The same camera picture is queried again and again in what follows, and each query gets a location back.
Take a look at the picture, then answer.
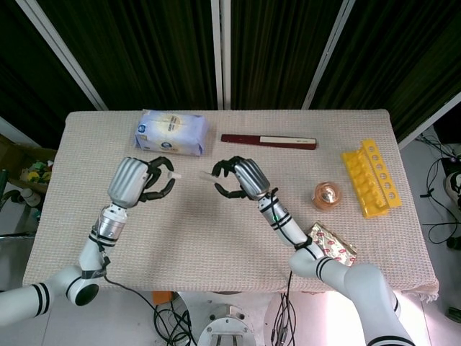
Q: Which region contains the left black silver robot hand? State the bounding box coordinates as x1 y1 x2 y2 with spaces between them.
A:
107 154 177 210

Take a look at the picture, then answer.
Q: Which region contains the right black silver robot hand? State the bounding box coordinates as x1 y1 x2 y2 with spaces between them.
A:
211 155 279 201

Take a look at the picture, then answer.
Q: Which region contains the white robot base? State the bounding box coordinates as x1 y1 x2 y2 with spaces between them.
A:
176 290 285 346

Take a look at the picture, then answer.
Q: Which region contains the yellow plastic tray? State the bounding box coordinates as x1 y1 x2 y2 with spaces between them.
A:
340 138 402 220

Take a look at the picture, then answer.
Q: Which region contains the dark red folded fan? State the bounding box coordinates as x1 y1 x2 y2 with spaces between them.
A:
220 133 320 151

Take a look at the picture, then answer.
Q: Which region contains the blue tissue pack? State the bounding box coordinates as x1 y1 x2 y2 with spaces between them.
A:
134 109 210 157

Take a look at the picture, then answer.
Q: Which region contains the clear jar of rubber bands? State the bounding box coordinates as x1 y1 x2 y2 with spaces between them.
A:
310 181 342 213

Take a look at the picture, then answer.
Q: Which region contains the beige waffle tablecloth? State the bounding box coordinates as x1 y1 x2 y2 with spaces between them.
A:
22 110 440 300

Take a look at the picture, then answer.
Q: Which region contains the small white bottle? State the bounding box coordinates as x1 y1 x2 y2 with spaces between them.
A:
19 189 41 207

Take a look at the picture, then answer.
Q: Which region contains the gold foil snack package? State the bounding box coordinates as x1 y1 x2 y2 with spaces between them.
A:
305 221 359 267

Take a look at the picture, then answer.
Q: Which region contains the cardboard box of toys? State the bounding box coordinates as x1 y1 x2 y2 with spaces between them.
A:
0 135 57 190

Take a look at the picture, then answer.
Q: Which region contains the orange block under table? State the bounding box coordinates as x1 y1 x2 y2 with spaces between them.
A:
151 290 174 306

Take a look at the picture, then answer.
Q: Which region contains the dark green partition panel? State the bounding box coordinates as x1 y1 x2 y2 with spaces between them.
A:
309 0 461 148
221 0 356 109
0 0 109 140
16 0 224 111

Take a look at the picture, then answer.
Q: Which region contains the black white device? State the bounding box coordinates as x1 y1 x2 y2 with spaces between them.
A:
445 172 461 210

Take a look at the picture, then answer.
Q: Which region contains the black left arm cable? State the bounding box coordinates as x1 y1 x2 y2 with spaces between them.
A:
94 237 161 318

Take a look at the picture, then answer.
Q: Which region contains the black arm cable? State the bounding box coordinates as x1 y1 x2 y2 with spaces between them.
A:
264 187 313 346
94 237 161 318

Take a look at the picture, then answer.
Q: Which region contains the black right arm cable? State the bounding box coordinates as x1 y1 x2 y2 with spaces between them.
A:
264 187 313 346

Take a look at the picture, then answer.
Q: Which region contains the black floor cable bundle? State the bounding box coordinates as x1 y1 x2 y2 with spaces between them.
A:
272 291 300 346
153 302 198 346
419 133 461 249

